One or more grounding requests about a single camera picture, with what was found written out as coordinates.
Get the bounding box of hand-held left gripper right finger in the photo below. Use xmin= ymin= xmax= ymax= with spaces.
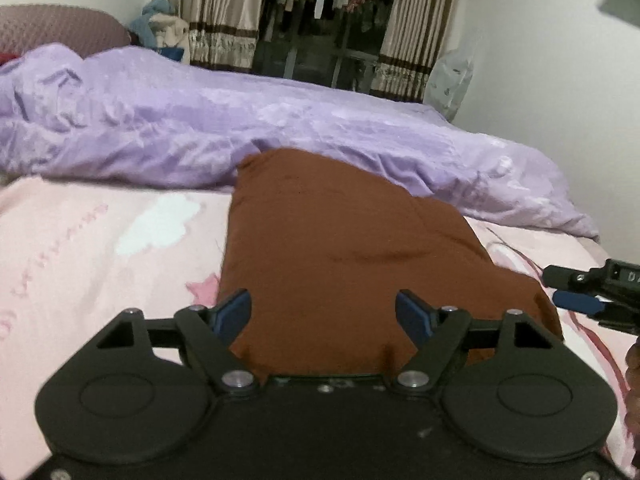
xmin=391 ymin=289 xmax=557 ymax=395

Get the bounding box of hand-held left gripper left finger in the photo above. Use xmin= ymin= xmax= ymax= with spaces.
xmin=95 ymin=288 xmax=260 ymax=395

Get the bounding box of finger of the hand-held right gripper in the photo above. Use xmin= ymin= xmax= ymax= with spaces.
xmin=542 ymin=265 xmax=608 ymax=292
xmin=552 ymin=290 xmax=607 ymax=317

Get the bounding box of brown garment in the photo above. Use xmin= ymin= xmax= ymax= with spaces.
xmin=217 ymin=147 xmax=565 ymax=378

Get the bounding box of person's right forearm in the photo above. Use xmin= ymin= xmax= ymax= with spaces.
xmin=625 ymin=337 xmax=640 ymax=436

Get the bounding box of pile of blue white clothes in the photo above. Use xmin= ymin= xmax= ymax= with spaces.
xmin=129 ymin=0 xmax=191 ymax=63

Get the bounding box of window with hanging clothes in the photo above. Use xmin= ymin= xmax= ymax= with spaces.
xmin=252 ymin=0 xmax=406 ymax=93

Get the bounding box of pink printed blanket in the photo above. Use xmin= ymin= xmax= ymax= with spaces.
xmin=0 ymin=175 xmax=640 ymax=480

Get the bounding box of purple duvet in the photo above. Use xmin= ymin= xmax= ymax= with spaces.
xmin=0 ymin=42 xmax=601 ymax=243

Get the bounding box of clear plastic bag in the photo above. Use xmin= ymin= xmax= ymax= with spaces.
xmin=424 ymin=42 xmax=478 ymax=121

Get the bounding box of beige striped curtain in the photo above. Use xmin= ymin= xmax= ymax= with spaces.
xmin=167 ymin=0 xmax=268 ymax=73
xmin=372 ymin=0 xmax=463 ymax=103

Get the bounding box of mauve quilted headboard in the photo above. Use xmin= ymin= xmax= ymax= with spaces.
xmin=0 ymin=4 xmax=132 ymax=61

